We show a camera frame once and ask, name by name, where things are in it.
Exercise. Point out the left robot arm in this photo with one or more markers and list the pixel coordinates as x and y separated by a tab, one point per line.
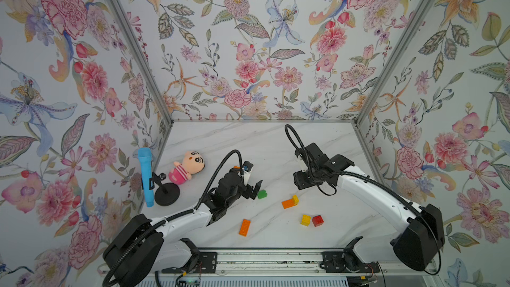
146	246

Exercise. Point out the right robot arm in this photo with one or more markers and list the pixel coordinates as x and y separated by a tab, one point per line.
418	236

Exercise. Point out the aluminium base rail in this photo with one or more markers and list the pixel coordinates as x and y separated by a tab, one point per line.
286	262

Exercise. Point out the red square brick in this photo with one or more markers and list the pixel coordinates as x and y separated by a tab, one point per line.
317	220

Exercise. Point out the plush doll pink dress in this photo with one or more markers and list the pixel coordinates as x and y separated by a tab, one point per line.
182	172

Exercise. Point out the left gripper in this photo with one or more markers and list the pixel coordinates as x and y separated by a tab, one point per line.
249	194

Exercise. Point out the blue toy microphone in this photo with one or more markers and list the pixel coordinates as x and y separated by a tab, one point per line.
145	160

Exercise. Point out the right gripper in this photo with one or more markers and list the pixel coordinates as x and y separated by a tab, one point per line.
299	182

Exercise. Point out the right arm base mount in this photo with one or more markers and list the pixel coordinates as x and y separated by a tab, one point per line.
345	261

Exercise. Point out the yellow square brick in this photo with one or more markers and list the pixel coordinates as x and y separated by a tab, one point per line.
306	220

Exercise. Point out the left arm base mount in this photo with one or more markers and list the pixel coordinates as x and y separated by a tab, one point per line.
199	261

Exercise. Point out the dark green square brick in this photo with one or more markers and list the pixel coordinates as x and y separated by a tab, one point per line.
262	194

